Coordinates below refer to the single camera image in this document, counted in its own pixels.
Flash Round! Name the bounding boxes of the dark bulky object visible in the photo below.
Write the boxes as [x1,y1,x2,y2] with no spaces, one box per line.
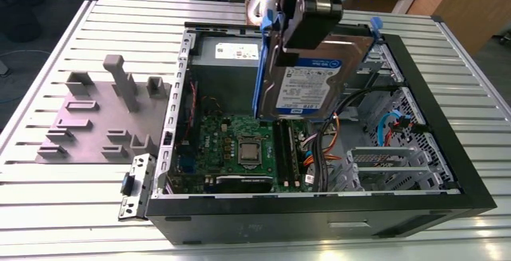
[0,0,46,43]

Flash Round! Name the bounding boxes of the CPU socket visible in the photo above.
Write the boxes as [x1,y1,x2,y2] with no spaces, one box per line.
[237,135,266,171]

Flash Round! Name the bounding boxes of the brown wooden cabinet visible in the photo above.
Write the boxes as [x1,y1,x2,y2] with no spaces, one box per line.
[409,0,511,54]

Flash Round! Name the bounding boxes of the metal slot bracket cover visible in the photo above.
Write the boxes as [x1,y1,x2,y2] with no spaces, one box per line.
[119,153,156,221]

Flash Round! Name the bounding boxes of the grey power supply unit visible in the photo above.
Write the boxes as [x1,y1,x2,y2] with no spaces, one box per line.
[187,36,267,117]

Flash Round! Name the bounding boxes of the silver CPU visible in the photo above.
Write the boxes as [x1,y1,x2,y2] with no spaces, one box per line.
[241,144,261,162]

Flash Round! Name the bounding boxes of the black red power wire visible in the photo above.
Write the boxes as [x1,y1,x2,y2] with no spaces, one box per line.
[389,120,427,133]

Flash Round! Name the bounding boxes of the thin red wire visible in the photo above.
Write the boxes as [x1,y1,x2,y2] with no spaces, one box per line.
[190,80,201,142]

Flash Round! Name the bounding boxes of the grey parts rack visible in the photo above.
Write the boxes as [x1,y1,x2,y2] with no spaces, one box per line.
[35,54,174,166]

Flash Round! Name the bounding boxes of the hard disk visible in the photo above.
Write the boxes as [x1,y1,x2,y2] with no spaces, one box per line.
[253,17,383,122]

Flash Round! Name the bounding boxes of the black PC case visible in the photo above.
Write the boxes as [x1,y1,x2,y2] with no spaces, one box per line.
[144,21,498,245]

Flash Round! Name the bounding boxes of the metal drive cage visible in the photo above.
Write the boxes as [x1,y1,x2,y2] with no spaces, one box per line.
[342,38,405,106]

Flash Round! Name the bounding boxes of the green motherboard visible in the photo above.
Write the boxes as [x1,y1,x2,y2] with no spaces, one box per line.
[166,114,317,195]

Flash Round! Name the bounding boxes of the black office chair base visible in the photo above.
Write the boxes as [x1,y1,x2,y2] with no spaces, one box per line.
[493,27,511,46]

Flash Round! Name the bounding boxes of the orange wire bundle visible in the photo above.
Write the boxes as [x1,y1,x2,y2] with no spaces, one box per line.
[303,114,343,169]

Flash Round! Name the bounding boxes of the black RAM slot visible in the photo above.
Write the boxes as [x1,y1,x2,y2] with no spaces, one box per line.
[287,120,303,187]
[275,119,291,187]

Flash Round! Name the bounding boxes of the blue data wire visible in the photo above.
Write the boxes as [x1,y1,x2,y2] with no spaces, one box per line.
[377,108,413,148]

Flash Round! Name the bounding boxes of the thick black cable bundle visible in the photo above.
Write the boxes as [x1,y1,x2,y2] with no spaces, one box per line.
[311,86,401,192]

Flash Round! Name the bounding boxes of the black graphics card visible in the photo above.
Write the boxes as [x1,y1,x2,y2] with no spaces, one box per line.
[203,174,275,195]

